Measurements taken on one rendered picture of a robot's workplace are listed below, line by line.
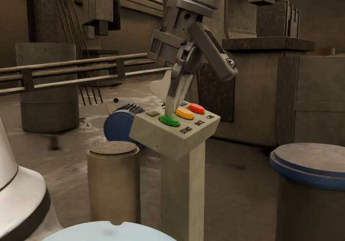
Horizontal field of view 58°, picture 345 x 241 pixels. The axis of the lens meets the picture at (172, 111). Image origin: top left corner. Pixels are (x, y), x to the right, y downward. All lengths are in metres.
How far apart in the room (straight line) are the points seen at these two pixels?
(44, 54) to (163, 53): 2.72
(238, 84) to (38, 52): 1.90
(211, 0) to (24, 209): 0.43
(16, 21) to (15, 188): 8.95
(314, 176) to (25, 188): 0.77
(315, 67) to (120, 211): 1.43
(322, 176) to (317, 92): 1.03
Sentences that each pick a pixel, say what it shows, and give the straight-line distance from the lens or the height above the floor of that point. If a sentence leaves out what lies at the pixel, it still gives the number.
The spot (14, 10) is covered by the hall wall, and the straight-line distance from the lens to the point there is 9.19.
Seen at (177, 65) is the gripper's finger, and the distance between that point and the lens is 0.54.
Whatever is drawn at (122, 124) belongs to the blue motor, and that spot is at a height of 0.24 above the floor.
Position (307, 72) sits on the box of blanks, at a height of 0.65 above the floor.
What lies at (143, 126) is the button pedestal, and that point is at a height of 0.60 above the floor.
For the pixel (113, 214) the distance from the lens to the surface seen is 0.73.
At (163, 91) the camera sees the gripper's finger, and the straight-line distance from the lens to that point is 0.58.
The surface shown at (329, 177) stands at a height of 0.42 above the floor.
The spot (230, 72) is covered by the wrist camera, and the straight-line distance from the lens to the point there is 0.53.
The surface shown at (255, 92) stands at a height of 0.46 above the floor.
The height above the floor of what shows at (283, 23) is 1.41.
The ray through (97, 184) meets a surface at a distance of 0.71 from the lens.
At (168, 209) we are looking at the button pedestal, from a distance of 0.70.
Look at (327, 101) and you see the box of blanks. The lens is 1.92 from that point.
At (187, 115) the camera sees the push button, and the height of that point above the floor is 0.60.
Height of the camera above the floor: 0.72
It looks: 10 degrees down
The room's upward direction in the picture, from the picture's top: straight up
